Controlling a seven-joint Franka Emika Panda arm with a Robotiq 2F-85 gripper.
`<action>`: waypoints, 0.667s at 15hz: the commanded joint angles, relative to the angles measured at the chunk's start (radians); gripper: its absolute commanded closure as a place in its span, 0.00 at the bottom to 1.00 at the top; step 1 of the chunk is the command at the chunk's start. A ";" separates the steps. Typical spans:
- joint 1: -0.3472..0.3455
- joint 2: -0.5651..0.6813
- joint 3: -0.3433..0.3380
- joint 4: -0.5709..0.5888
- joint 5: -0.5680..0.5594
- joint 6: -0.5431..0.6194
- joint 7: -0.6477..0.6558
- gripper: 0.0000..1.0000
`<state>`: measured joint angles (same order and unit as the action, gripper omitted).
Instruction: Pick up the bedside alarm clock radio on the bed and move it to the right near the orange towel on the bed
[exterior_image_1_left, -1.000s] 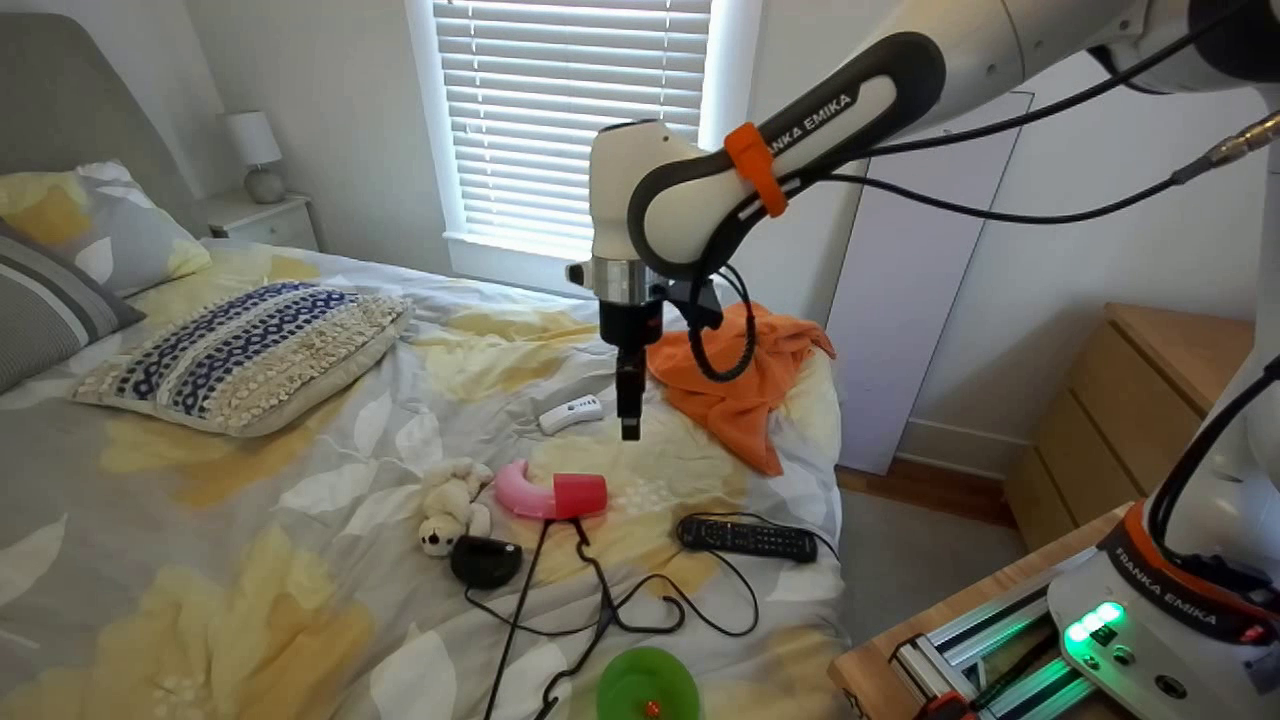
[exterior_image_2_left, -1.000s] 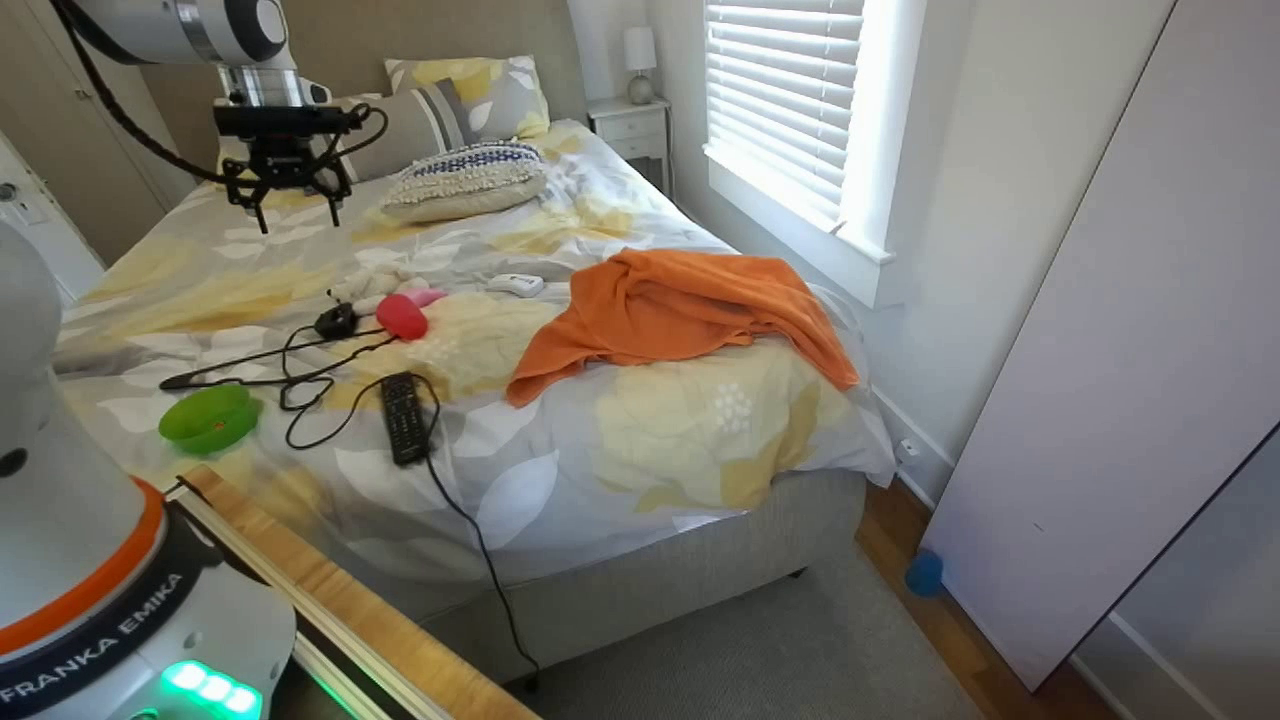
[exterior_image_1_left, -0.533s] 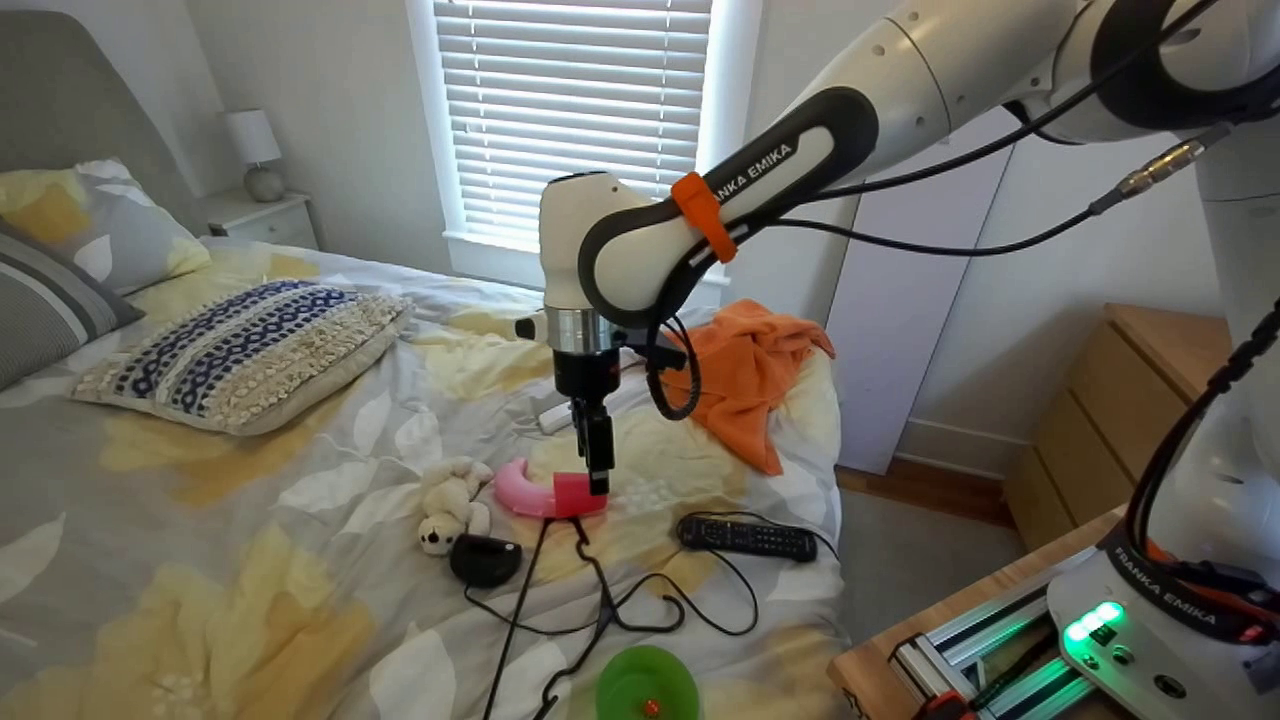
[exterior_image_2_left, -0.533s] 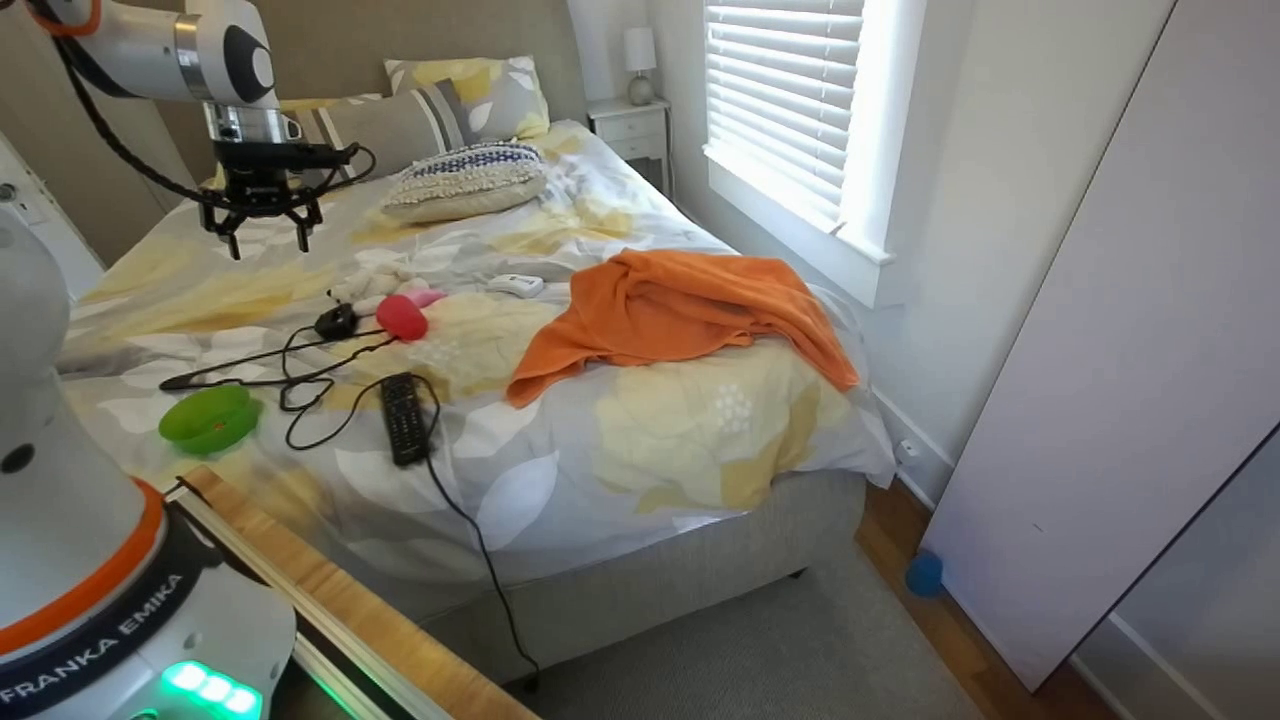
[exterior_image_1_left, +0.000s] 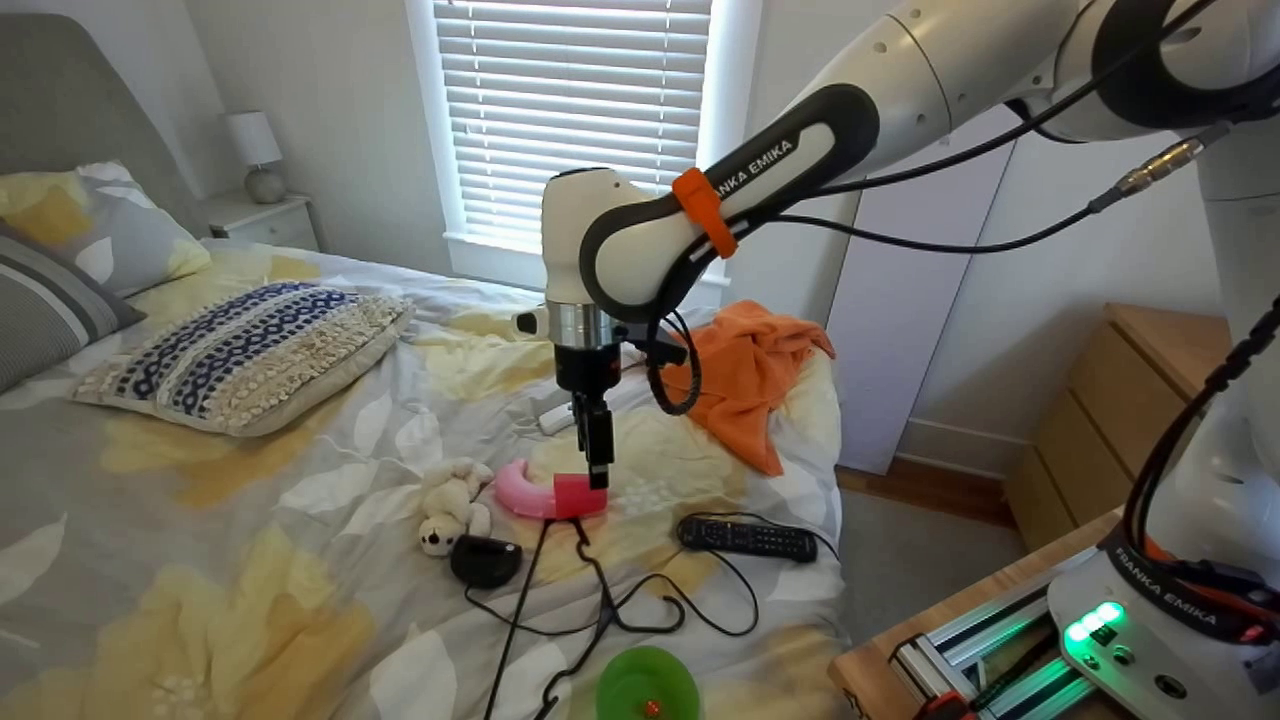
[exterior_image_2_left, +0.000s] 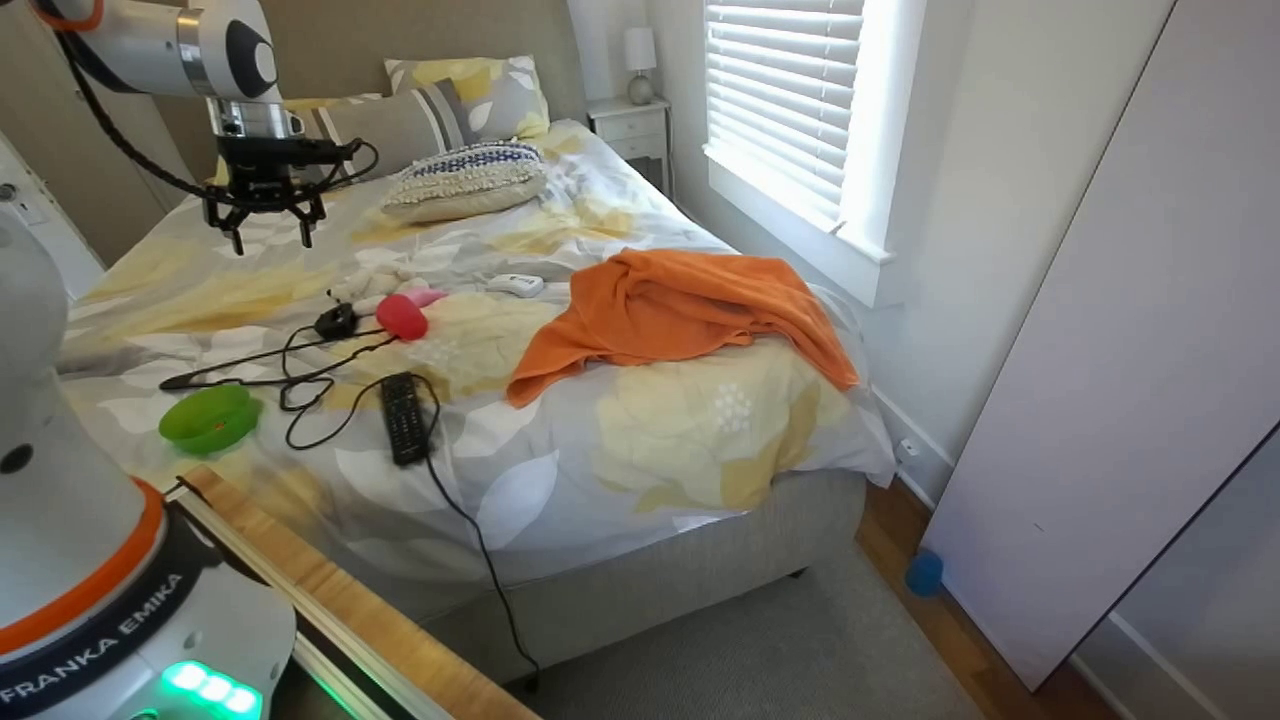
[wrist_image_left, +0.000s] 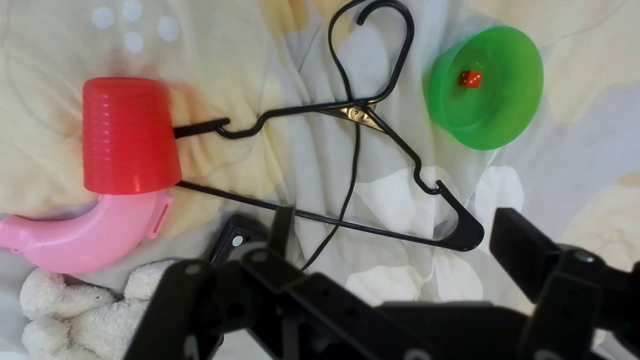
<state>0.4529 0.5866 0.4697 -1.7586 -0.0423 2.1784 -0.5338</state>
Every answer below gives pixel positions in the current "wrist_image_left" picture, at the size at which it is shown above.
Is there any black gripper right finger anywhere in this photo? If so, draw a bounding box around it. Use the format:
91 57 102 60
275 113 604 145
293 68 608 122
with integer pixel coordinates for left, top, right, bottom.
487 207 640 360

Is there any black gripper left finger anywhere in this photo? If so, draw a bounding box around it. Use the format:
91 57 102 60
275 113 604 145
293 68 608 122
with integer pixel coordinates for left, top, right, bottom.
122 205 428 360

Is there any white fluffy towel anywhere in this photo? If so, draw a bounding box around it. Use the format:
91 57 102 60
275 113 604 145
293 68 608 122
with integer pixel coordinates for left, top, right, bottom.
18 259 177 360

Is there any green plastic hamster wheel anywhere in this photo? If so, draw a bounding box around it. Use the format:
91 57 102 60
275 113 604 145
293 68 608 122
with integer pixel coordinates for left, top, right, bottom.
424 24 545 152

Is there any pink curved plastic tube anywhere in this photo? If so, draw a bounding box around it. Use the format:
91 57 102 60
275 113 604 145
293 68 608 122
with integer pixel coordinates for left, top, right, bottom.
0 189 176 276

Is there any red plastic cup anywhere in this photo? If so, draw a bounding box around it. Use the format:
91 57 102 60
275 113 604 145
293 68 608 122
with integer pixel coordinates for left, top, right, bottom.
79 77 183 196

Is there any black power cable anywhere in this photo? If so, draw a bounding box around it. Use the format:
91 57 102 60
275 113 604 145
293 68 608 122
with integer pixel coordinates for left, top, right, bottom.
297 119 366 272

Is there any black wire clothes hanger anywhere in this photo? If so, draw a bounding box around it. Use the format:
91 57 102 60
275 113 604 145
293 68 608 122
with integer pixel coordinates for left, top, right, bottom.
172 0 485 254

